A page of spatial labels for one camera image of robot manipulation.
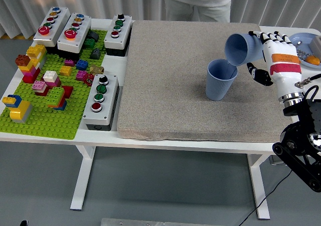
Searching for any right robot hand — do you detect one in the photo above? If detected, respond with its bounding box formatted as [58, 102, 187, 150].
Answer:
[246, 30, 305, 100]

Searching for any blue ribbed cup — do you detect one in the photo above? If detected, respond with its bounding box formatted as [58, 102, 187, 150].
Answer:
[224, 33, 265, 67]
[205, 58, 238, 101]

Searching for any small orange fruit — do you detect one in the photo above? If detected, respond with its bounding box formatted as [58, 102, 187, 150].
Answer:
[306, 55, 321, 66]

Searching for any light blue plate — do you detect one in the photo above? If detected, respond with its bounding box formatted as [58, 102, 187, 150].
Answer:
[288, 32, 321, 69]

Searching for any grey metal block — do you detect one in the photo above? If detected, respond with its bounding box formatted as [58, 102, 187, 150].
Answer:
[308, 35, 321, 51]

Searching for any white table leg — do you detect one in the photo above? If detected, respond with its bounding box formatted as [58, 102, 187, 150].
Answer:
[69, 145, 96, 210]
[246, 153, 271, 220]

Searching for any grey power box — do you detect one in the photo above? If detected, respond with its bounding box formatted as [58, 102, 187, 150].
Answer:
[270, 155, 285, 165]

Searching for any green lego baseplate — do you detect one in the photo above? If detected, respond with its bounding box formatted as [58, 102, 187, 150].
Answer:
[0, 29, 109, 140]

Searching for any yellow blue grey lego figure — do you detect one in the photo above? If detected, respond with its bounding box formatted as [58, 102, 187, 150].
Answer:
[2, 94, 34, 124]

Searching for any grey-brown mat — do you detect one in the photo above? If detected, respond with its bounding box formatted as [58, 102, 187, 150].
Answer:
[116, 20, 295, 143]

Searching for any green red blue lego stack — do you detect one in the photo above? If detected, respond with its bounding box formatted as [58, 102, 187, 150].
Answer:
[46, 85, 74, 111]

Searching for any pink and red lego stack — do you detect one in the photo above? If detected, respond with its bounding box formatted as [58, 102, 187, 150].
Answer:
[32, 80, 50, 97]

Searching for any white and magenta lego stack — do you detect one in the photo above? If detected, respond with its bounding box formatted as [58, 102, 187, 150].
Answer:
[42, 70, 62, 88]

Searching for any tall multicolour lego tower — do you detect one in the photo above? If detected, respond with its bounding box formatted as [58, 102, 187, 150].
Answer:
[15, 44, 48, 84]

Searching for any white four-button control box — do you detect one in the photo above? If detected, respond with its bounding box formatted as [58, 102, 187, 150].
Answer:
[103, 14, 133, 58]
[82, 74, 123, 131]

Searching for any yellow lego brick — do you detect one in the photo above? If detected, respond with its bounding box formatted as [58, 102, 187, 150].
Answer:
[59, 65, 73, 77]

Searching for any pink magenta lego brick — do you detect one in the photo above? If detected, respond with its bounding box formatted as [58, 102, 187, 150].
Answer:
[75, 70, 88, 82]

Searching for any blue lego brick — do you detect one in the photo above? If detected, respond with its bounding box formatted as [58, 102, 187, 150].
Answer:
[75, 59, 89, 71]

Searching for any grey sloped lego brick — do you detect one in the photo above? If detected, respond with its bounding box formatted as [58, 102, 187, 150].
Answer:
[89, 48, 102, 60]

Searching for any dark grey curved lego brick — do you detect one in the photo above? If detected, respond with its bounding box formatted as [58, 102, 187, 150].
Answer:
[86, 31, 100, 42]

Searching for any white five-button control box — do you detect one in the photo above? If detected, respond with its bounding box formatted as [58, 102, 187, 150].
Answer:
[33, 7, 71, 54]
[57, 12, 92, 61]

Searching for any black power cable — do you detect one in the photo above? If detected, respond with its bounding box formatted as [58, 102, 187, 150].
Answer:
[238, 168, 293, 226]

